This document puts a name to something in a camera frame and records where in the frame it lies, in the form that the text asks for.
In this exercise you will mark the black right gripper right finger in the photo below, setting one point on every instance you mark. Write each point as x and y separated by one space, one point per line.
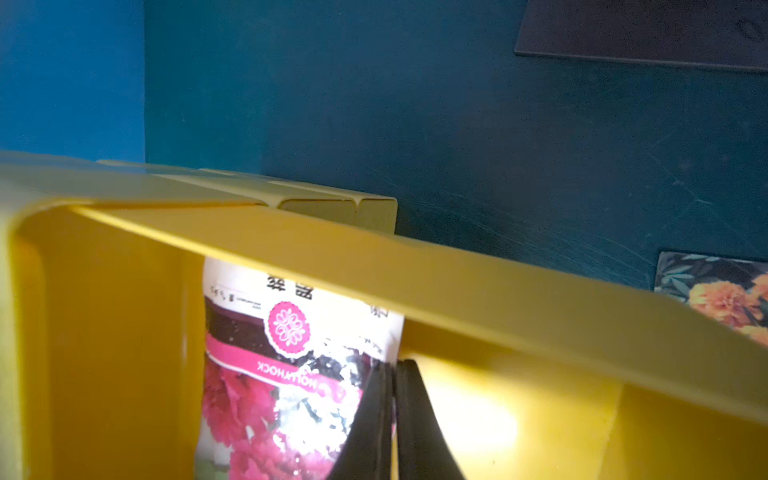
421 447

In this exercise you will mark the pink flower seed bag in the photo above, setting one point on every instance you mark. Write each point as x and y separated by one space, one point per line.
285 366

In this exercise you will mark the yellow top drawer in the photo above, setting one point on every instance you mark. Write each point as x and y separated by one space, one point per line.
531 373

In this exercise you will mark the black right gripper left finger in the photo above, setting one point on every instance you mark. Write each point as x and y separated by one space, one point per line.
367 453

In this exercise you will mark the orange marigold seed bag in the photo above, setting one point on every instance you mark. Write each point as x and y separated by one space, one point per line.
732 292

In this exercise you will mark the yellow plastic drawer cabinet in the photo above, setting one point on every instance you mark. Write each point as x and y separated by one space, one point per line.
364 210

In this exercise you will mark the dark metal tree base plate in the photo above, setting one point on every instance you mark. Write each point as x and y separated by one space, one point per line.
727 35

